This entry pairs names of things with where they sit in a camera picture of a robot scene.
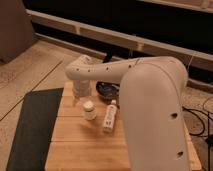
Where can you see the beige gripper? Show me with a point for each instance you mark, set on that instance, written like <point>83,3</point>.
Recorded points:
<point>81,88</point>

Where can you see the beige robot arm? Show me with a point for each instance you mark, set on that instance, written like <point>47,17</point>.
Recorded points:
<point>150,107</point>

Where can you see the dark round bowl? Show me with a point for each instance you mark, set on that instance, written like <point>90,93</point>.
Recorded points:
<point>107,91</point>

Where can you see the white plastic bottle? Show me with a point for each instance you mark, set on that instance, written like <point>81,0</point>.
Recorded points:
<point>109,119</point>

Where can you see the dark floor mat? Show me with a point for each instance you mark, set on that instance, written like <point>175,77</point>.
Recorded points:
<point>34,130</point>

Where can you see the brown cabinet corner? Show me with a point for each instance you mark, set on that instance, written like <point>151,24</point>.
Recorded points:
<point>16,31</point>

